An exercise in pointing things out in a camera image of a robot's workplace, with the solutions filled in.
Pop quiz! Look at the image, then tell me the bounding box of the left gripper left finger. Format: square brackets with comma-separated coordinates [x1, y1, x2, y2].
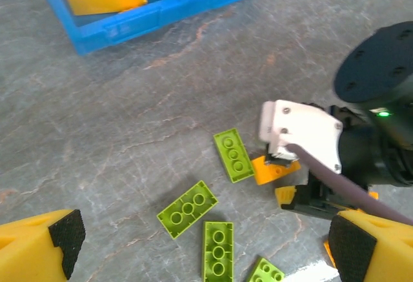
[0, 209, 86, 282]

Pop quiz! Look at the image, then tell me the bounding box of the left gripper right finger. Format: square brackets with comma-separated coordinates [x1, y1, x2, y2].
[327, 209, 413, 282]

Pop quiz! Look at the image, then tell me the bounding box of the orange lego arch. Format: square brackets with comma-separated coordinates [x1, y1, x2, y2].
[251, 154, 303, 186]

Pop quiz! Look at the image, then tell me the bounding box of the green long lego brick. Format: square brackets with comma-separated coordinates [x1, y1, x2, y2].
[201, 220, 234, 282]
[156, 180, 219, 240]
[246, 256, 287, 282]
[212, 128, 256, 184]

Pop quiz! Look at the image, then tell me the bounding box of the blue two-compartment bin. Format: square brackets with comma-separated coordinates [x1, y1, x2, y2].
[30, 0, 281, 57]

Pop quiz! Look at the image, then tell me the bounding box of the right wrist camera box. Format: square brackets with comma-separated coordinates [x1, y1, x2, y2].
[259, 99, 345, 176]

